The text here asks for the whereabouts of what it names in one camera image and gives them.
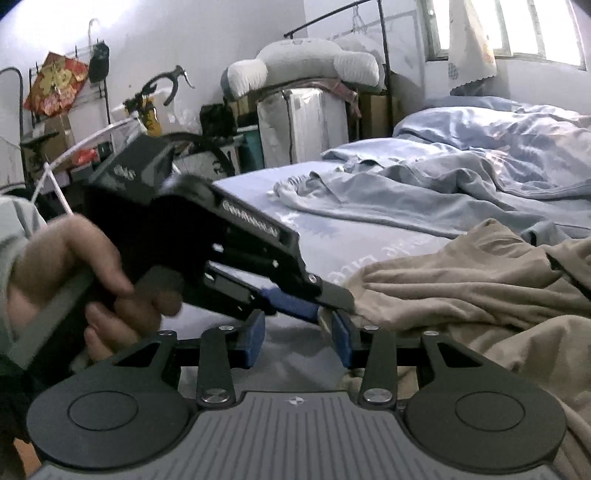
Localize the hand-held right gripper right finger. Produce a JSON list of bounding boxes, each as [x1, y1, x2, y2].
[[330, 311, 499, 409]]

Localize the black hanging bag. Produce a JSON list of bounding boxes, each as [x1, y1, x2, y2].
[[89, 41, 110, 84]]

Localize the patterned beige curtain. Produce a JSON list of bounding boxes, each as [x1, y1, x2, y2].
[[448, 0, 498, 93]]

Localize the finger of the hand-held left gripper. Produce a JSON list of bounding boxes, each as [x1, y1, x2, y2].
[[302, 277, 357, 317], [203, 261, 321, 325]]

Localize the blue pillow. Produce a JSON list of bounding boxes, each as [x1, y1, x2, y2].
[[425, 96, 518, 112]]

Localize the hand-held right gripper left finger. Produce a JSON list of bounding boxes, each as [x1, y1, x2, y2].
[[99, 308, 267, 409]]

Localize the barred window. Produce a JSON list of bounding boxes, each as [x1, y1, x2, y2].
[[418, 0, 591, 70]]

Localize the light blue shirt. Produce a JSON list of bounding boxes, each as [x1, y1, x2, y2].
[[272, 159, 591, 245]]

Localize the black metal clothes rack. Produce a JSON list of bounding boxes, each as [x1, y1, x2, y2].
[[284, 0, 393, 134]]

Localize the yellow bag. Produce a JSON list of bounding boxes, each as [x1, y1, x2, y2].
[[137, 98, 163, 138]]

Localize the teal storage bin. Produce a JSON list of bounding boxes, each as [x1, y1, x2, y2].
[[238, 127, 266, 169]]

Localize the red wall decoration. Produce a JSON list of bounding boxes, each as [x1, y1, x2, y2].
[[23, 52, 89, 116]]

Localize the blue printed duvet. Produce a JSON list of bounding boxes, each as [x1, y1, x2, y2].
[[392, 96, 591, 195]]

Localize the beige shirt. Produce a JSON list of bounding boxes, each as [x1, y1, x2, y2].
[[339, 218, 591, 480]]

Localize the black backpack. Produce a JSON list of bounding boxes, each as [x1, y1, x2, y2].
[[199, 104, 238, 137]]

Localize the pink plaid cloth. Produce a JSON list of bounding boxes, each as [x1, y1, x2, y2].
[[318, 78, 363, 118]]

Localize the white bicycle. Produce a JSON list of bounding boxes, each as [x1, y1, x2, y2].
[[28, 65, 237, 195]]

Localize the white and green backrest pillow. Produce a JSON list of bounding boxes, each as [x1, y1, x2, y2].
[[221, 39, 386, 100]]

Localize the brown cardboard box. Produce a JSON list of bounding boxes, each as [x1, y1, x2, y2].
[[21, 113, 77, 174], [358, 92, 402, 139]]

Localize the person's left hand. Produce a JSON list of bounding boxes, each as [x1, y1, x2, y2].
[[6, 215, 185, 365]]

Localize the white suitcase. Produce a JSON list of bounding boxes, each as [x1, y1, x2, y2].
[[256, 88, 349, 167]]

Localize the white cable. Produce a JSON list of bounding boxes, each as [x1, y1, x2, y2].
[[30, 159, 75, 217]]

